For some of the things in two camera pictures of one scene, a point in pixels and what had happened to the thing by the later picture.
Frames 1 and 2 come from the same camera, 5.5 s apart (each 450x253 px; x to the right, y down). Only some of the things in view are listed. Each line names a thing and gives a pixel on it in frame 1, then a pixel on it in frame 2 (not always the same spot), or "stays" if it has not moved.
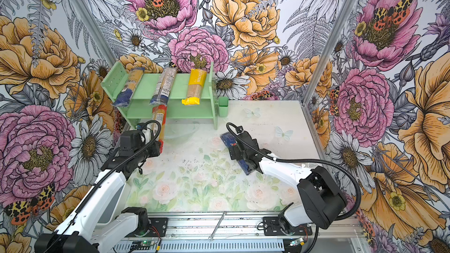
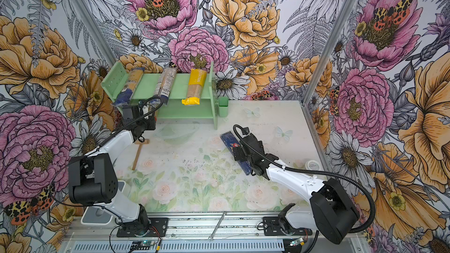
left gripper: [154, 151] -> [152, 123]
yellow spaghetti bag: [197, 81] stays
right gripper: [236, 149] stays
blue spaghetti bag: [229, 140] stays
